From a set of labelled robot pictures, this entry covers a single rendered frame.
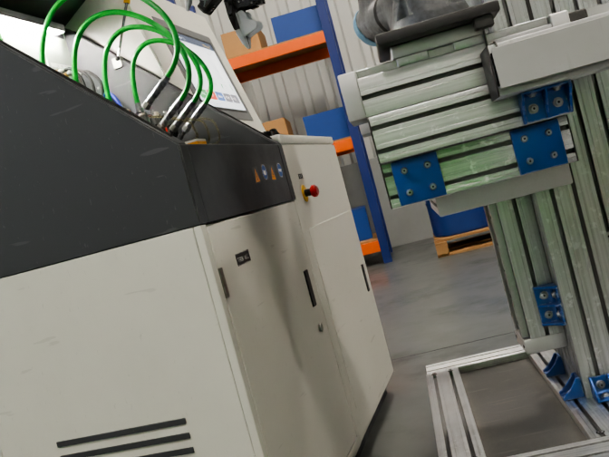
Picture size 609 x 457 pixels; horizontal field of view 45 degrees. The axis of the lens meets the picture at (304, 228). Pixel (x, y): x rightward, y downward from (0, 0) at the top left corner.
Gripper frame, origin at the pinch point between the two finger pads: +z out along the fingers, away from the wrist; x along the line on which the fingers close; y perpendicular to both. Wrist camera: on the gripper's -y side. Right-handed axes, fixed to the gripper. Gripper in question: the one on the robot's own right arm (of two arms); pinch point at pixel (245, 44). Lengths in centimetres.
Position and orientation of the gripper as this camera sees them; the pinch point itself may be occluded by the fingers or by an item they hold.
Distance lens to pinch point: 194.3
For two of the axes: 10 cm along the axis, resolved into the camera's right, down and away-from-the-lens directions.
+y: 9.0, -2.4, -3.6
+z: 2.8, 9.6, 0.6
